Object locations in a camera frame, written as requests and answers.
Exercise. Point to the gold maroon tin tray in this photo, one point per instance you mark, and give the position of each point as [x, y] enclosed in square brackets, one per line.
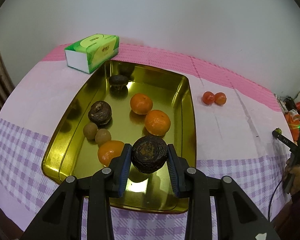
[152, 188]

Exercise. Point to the orange plastic bag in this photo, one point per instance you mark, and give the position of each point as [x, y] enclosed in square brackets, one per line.
[291, 127]

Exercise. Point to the dark brown wrinkled fruit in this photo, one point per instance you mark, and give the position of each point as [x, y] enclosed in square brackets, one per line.
[118, 81]
[100, 113]
[150, 155]

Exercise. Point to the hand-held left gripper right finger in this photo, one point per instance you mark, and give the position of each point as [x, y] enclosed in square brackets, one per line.
[173, 170]

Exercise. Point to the brown longan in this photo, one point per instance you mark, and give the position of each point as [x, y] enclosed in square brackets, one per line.
[103, 137]
[90, 131]

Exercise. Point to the orange-red tomato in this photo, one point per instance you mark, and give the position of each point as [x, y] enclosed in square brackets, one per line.
[220, 98]

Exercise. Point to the small green tomato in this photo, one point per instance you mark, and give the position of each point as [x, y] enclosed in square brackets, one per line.
[278, 130]

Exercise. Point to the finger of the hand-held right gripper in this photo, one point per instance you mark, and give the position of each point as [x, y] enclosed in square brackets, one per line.
[285, 140]

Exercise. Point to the small orange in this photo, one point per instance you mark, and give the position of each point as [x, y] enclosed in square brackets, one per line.
[141, 103]
[108, 153]

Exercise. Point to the large orange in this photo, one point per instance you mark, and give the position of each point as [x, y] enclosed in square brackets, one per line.
[157, 123]

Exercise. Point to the white orange work glove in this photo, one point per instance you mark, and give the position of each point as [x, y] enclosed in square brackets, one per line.
[295, 115]

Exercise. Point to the red tomato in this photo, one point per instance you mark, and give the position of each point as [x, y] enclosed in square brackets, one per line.
[208, 98]

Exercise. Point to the pink purple checkered cloth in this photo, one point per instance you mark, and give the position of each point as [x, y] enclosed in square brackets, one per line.
[227, 135]

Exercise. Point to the person's right hand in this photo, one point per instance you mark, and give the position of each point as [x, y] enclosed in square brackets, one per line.
[297, 180]

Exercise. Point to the green tissue box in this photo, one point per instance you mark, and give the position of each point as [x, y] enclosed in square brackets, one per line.
[95, 50]

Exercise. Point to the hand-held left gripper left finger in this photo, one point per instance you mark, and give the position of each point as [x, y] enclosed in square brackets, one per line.
[123, 170]

